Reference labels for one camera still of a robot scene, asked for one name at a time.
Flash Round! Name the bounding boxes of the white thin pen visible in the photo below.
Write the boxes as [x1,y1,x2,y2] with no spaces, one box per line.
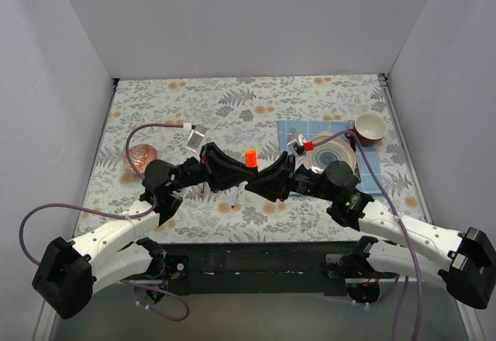
[230,184,240,208]

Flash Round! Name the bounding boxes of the orange highlighter cap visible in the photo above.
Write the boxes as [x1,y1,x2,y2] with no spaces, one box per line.
[245,149,257,168]

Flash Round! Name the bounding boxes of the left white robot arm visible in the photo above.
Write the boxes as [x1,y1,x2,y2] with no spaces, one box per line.
[33,143,257,319]

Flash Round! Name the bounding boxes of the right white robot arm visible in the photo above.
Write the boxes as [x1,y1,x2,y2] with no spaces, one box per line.
[245,150,495,309]

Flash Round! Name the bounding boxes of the orange patterned bowl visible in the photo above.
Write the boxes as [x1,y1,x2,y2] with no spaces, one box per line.
[129,144,158,174]

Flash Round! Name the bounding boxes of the beige ceramic plate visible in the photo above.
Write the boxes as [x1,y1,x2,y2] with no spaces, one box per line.
[302,131,357,173]

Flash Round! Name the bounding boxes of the blue checkered cloth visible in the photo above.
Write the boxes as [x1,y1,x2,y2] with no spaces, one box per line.
[277,119,388,197]

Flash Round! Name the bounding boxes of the red white cup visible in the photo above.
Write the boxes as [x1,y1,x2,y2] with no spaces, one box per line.
[350,114,388,146]

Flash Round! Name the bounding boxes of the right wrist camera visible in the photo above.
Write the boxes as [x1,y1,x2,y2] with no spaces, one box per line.
[287,132,314,157]

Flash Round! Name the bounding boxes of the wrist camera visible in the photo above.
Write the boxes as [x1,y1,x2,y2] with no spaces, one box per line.
[287,132,314,157]
[185,125,206,157]

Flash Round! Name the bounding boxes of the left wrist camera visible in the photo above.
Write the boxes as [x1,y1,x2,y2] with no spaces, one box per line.
[185,125,206,157]

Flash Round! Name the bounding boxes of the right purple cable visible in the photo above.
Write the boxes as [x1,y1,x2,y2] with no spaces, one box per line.
[312,131,423,341]

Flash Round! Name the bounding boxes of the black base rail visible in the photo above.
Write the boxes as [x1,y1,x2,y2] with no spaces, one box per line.
[119,242,388,303]

